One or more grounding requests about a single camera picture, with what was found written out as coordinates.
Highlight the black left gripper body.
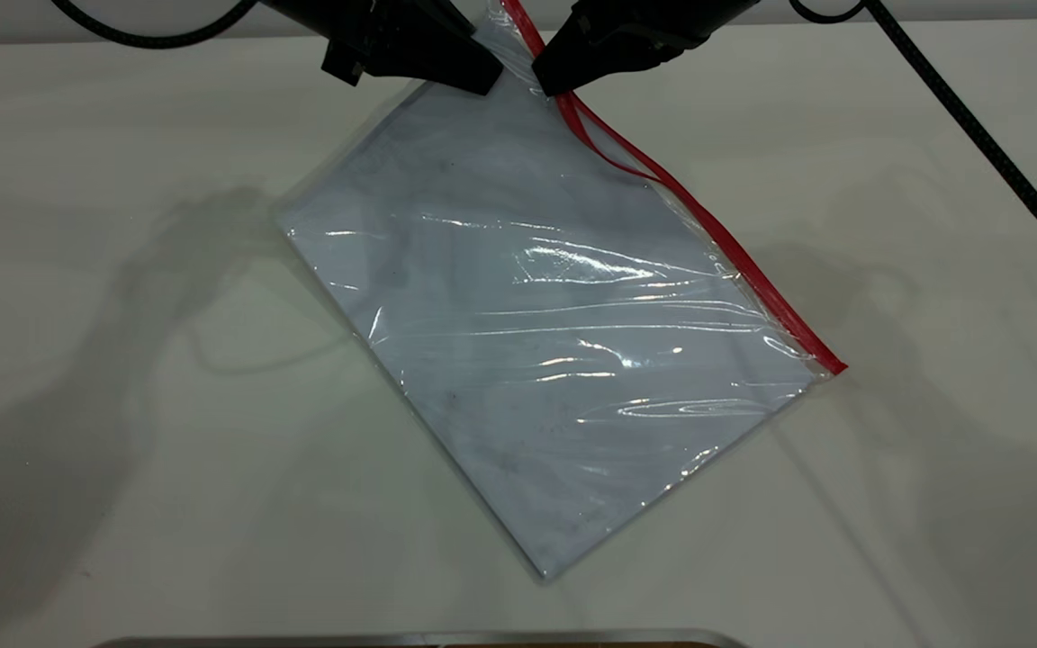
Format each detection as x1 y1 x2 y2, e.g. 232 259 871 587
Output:
262 0 474 39

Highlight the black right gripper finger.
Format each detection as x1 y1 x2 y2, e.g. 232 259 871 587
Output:
532 18 641 97
627 38 695 71

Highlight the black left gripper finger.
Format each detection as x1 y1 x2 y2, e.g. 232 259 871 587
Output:
365 27 506 95
320 40 366 86

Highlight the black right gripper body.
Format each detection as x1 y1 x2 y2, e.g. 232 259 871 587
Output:
573 0 758 41

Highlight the clear plastic zip bag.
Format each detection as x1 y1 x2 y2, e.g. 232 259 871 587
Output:
275 0 848 581

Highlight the grey metal bar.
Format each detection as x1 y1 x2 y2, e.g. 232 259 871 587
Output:
91 628 749 648

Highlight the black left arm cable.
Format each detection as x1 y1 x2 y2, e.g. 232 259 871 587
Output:
50 0 258 50

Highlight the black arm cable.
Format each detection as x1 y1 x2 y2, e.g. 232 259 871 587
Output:
50 0 258 50
789 0 1037 289

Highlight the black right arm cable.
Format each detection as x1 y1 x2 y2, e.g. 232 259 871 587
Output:
789 0 1037 289

